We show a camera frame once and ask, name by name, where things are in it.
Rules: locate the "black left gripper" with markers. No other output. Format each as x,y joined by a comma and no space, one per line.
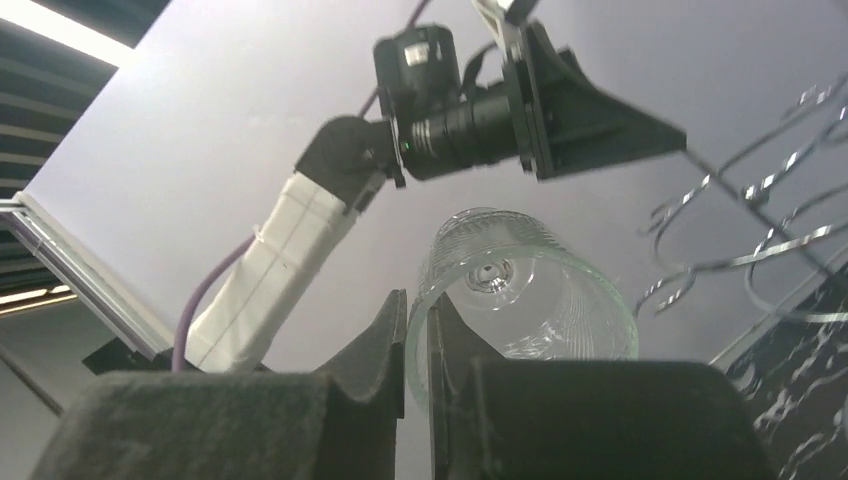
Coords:
545,111

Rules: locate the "chrome spiral glass rack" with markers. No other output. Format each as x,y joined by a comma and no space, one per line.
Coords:
777,241

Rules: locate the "clear glass wine glass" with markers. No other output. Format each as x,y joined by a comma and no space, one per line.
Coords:
517,285

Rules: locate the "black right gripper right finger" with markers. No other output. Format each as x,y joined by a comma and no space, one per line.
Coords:
499,418

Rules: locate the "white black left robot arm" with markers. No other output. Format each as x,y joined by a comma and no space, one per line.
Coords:
334,181

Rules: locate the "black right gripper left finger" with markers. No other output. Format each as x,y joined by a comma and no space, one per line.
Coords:
336,422

